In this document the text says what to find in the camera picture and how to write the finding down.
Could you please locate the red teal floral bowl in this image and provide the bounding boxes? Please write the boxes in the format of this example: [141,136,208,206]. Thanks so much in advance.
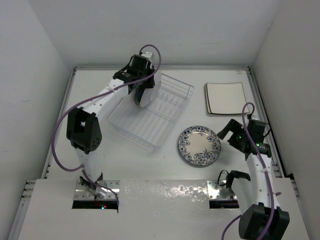
[134,89,144,106]

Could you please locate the square plate dark rim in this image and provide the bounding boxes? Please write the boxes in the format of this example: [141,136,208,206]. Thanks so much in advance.
[204,81,250,115]
[204,83,248,116]

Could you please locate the white round plate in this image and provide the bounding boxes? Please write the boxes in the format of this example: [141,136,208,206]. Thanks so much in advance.
[139,71,162,108]

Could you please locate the blue floral round plate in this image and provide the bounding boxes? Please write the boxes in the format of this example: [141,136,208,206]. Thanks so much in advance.
[177,125,222,167]

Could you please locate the clear plastic dish rack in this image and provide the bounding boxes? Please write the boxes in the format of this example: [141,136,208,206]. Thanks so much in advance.
[107,73,195,151]

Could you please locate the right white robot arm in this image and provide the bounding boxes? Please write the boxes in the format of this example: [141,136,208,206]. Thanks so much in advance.
[217,119,290,240]

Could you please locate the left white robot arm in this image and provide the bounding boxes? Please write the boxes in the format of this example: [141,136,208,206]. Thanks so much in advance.
[66,52,161,183]

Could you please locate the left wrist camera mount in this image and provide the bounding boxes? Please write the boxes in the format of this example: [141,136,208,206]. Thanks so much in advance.
[140,51,154,69]

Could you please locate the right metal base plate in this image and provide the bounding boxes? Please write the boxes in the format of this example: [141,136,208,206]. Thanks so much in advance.
[207,180,237,201]

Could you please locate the metal base plate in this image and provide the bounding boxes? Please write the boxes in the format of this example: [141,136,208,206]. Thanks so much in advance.
[207,180,237,201]
[73,180,120,201]

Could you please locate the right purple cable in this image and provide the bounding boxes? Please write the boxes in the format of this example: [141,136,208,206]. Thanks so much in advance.
[221,103,276,240]

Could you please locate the purple cable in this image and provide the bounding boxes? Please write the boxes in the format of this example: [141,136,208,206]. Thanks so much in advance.
[221,103,276,240]
[51,44,120,208]

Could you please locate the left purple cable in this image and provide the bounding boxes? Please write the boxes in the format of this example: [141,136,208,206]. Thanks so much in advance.
[51,44,120,208]

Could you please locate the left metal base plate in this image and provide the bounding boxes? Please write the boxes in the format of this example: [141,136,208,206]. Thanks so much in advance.
[73,180,120,201]

